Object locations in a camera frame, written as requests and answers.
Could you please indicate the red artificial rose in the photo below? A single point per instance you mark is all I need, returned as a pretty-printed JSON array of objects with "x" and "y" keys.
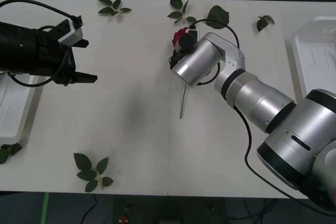
[{"x": 179, "y": 36}]

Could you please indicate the small curled green leaf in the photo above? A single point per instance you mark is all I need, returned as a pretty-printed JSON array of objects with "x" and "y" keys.
[{"x": 262, "y": 23}]

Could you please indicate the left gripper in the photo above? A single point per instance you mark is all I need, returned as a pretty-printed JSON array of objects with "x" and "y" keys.
[{"x": 50, "y": 56}]

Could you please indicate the large single green leaf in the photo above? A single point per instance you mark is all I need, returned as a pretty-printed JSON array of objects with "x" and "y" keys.
[{"x": 219, "y": 14}]

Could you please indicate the green floor tape strip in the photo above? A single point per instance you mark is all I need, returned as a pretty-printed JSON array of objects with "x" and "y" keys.
[{"x": 45, "y": 208}]

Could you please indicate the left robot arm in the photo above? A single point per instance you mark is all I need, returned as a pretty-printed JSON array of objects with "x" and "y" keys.
[{"x": 15, "y": 48}]

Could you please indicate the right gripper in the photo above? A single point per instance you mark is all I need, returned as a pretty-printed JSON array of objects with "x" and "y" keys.
[{"x": 175, "y": 58}]

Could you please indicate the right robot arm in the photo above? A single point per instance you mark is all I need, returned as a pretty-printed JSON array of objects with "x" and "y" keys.
[{"x": 262, "y": 98}]

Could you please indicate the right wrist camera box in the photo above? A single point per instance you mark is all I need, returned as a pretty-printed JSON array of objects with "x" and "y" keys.
[{"x": 193, "y": 33}]

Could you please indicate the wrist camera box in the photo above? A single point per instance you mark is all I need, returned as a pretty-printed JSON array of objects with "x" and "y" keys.
[
  {"x": 72, "y": 32},
  {"x": 193, "y": 33}
]

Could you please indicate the loose green leaf twig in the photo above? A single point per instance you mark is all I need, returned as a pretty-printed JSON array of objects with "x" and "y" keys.
[
  {"x": 4, "y": 155},
  {"x": 176, "y": 3},
  {"x": 84, "y": 162},
  {"x": 116, "y": 4}
]

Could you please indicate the shallow white box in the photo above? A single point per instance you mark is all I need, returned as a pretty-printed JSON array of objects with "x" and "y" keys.
[
  {"x": 15, "y": 113},
  {"x": 309, "y": 58}
]

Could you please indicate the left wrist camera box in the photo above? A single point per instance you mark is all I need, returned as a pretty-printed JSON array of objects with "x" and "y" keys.
[{"x": 72, "y": 32}]

